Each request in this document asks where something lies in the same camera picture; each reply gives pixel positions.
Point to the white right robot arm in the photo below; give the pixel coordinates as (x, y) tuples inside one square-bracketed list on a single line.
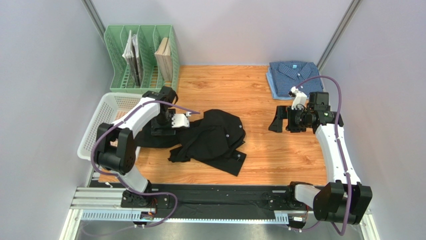
[(344, 199)]

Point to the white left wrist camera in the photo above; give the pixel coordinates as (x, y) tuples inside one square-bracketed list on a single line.
[(180, 120)]

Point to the tan books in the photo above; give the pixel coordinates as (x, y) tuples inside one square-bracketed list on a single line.
[(163, 56)]

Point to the green file organizer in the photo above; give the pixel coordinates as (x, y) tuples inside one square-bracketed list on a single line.
[(149, 39)]

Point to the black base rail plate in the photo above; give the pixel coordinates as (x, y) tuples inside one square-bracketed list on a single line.
[(217, 202)]

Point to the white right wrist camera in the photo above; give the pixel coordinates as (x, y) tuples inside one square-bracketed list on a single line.
[(299, 98)]

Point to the folded blue checkered shirt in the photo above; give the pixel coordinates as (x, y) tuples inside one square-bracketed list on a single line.
[(288, 74)]

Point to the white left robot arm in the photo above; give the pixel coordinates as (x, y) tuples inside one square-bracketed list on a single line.
[(115, 151)]

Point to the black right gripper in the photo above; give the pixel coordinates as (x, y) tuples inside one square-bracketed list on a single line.
[(286, 118)]

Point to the folded light blue shirt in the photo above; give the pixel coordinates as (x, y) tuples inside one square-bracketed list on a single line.
[(274, 94)]

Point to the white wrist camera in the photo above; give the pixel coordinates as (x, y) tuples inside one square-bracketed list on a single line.
[(180, 120), (299, 98)]

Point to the black long sleeve shirt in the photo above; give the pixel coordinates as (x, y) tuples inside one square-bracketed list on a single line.
[(213, 140)]

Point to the grey magazines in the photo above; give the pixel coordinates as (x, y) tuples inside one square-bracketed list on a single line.
[(132, 57)]

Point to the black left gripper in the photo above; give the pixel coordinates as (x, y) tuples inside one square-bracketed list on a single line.
[(158, 130)]

